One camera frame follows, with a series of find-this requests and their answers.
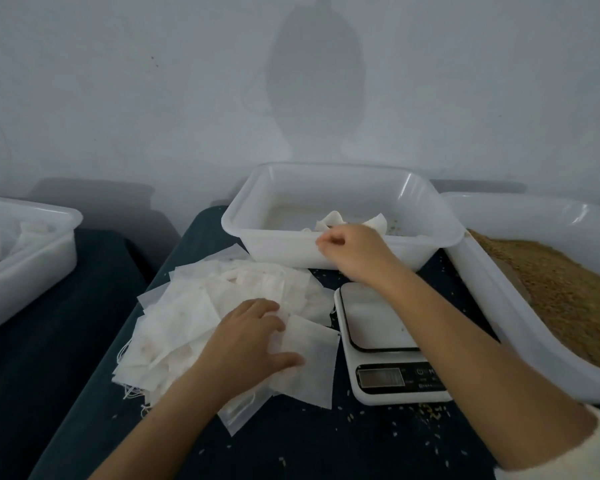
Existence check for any person's right hand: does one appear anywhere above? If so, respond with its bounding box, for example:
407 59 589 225
315 223 408 292

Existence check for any person's left hand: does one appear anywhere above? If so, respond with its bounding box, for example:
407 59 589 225
194 299 307 402

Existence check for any white mesh bag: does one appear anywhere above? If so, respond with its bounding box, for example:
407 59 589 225
315 209 349 234

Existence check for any pile of white bags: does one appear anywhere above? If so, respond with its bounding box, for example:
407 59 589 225
113 245 342 437

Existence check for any white plastic tub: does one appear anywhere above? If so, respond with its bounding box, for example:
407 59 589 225
221 163 468 272

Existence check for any white tray of grain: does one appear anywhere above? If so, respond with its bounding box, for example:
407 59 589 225
442 191 600 406

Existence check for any brown grain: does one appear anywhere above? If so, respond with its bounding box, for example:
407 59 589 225
470 229 600 374

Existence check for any person's left forearm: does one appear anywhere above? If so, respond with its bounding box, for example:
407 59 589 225
90 375 249 480

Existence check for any person's right forearm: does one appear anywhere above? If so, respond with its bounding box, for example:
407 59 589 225
380 265 599 472

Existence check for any white digital kitchen scale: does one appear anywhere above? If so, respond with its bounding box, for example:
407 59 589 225
333 283 453 407

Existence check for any dark blue tablecloth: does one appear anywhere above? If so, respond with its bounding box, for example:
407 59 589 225
30 205 600 480
0 229 159 480

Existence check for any white sleeve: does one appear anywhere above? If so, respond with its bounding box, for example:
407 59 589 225
495 405 600 480

